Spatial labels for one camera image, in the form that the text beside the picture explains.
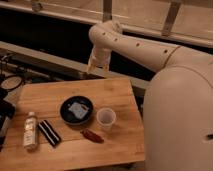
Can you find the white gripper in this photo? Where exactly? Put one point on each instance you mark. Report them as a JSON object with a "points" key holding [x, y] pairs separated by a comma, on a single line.
{"points": [[99, 57]]}

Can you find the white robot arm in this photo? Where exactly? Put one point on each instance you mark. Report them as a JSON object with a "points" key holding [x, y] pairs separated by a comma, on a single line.
{"points": [[178, 102]]}

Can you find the blue sponge in bowl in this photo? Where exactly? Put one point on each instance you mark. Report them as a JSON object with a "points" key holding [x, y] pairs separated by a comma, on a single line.
{"points": [[79, 110]]}

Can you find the black round bowl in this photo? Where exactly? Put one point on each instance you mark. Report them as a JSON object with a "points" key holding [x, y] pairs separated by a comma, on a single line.
{"points": [[68, 117]]}

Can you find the clear plastic cup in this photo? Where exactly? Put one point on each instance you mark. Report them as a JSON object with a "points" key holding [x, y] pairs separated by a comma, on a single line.
{"points": [[106, 118]]}

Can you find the wooden cutting board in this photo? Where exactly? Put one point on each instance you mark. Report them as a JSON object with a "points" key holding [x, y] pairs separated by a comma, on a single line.
{"points": [[122, 144]]}

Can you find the reddish brown chili pepper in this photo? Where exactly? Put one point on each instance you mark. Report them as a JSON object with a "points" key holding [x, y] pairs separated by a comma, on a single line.
{"points": [[92, 136]]}

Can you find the black white striped block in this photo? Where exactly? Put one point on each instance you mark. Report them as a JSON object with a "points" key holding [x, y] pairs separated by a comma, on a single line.
{"points": [[50, 134]]}

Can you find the black round device on left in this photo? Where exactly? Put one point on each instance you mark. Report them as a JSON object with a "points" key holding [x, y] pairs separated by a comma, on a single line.
{"points": [[10, 82]]}

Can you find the small white plastic bottle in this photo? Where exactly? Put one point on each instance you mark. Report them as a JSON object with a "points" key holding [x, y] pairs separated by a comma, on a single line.
{"points": [[30, 132]]}

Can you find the black object at left edge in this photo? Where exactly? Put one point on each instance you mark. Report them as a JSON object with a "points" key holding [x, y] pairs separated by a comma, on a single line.
{"points": [[7, 111]]}

